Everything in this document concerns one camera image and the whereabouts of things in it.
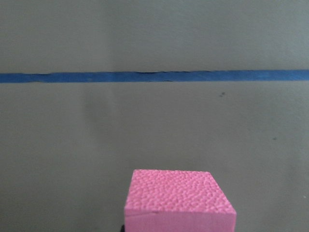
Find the red foam block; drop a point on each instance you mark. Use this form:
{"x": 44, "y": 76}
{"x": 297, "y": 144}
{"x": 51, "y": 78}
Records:
{"x": 177, "y": 201}

